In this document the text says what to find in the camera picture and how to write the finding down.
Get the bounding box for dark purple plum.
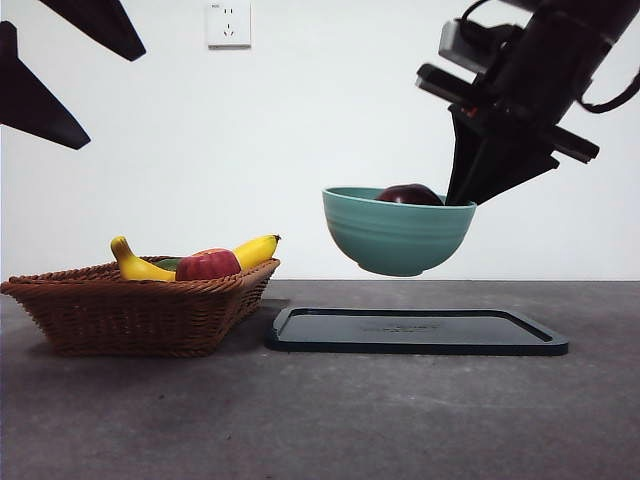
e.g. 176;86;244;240
375;183;446;208

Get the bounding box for teal ribbed bowl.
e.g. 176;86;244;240
321;185;478;278

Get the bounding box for black rectangular tray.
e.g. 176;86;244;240
263;306;571;358

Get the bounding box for yellow banana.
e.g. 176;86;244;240
109;233;283;283

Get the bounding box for red apple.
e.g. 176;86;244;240
174;248;242;283

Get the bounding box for brown wicker basket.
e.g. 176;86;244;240
0;257;282;358

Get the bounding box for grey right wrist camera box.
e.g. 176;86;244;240
438;18;501;76

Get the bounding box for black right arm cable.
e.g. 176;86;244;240
578;73;640;115

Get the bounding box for white wall socket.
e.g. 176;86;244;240
207;1;253;51

